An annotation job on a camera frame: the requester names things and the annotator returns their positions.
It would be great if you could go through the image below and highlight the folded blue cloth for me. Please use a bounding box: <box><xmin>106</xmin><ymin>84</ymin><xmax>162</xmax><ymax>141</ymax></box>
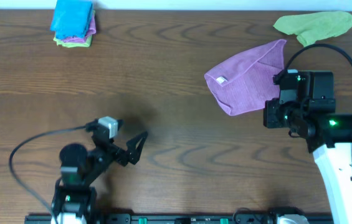
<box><xmin>50</xmin><ymin>0</ymin><xmax>93</xmax><ymax>40</ymax></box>

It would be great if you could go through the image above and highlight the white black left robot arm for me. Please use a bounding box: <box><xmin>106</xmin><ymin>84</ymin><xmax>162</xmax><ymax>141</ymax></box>
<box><xmin>50</xmin><ymin>116</ymin><xmax>148</xmax><ymax>224</ymax></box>

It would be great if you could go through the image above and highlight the folded green cloth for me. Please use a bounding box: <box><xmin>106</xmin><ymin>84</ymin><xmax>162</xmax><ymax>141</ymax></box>
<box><xmin>53</xmin><ymin>36</ymin><xmax>93</xmax><ymax>48</ymax></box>

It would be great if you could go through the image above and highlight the purple microfiber cloth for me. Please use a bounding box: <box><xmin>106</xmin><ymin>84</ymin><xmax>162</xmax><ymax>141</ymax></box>
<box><xmin>204</xmin><ymin>39</ymin><xmax>287</xmax><ymax>116</ymax></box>

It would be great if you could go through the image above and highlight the folded purple cloth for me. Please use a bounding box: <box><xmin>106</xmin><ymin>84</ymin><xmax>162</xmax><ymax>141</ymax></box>
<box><xmin>62</xmin><ymin>11</ymin><xmax>97</xmax><ymax>44</ymax></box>

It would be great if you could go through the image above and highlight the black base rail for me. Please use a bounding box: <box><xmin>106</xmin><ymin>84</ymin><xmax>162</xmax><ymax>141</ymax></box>
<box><xmin>24</xmin><ymin>207</ymin><xmax>335</xmax><ymax>224</ymax></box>

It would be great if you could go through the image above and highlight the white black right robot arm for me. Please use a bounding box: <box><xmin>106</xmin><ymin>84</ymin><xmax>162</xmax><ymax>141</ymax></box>
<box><xmin>264</xmin><ymin>98</ymin><xmax>352</xmax><ymax>223</ymax></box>

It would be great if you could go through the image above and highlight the green microfiber cloth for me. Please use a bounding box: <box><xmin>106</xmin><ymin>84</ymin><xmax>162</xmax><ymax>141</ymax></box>
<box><xmin>274</xmin><ymin>11</ymin><xmax>352</xmax><ymax>47</ymax></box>

